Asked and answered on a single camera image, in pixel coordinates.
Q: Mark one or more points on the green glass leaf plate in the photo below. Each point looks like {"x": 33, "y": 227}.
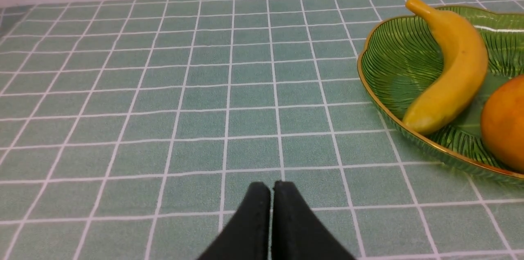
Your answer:
{"x": 400, "y": 59}

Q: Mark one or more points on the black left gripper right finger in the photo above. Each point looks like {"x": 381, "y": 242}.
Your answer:
{"x": 298, "y": 234}

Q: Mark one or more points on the orange red pear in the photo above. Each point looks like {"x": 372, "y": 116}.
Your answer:
{"x": 502, "y": 123}

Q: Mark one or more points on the green checkered tablecloth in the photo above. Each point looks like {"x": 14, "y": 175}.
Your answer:
{"x": 131, "y": 129}

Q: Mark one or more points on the yellow banana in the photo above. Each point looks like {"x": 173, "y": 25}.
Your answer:
{"x": 465, "y": 61}

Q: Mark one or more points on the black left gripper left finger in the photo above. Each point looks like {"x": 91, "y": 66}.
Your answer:
{"x": 245, "y": 237}

